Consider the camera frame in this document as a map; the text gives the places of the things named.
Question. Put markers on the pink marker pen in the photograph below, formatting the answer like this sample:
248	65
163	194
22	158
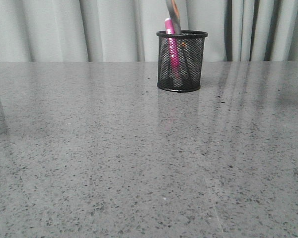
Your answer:
173	53

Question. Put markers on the grey orange scissors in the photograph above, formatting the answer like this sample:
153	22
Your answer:
175	17

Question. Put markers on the black mesh pen holder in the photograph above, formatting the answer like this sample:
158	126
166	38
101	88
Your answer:
197	35

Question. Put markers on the grey curtain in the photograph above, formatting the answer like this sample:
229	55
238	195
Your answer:
125	30

